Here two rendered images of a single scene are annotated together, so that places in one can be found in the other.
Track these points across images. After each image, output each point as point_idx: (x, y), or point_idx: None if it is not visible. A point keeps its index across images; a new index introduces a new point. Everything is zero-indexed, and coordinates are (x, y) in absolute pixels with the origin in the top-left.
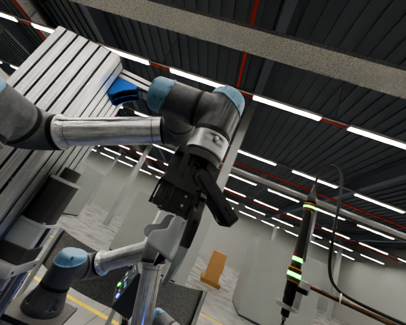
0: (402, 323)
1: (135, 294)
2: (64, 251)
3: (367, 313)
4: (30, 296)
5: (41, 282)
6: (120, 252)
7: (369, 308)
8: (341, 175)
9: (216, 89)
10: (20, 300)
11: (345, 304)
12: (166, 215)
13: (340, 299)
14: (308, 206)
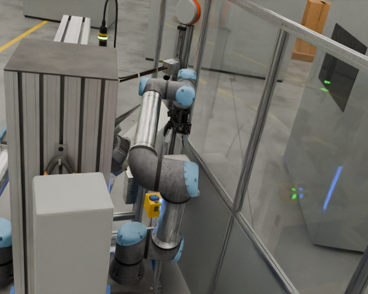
0: (134, 75)
1: None
2: (4, 234)
3: (126, 80)
4: (9, 273)
5: (10, 261)
6: (0, 185)
7: (127, 77)
8: (117, 4)
9: (193, 77)
10: None
11: (120, 82)
12: (172, 132)
13: (119, 81)
14: (106, 38)
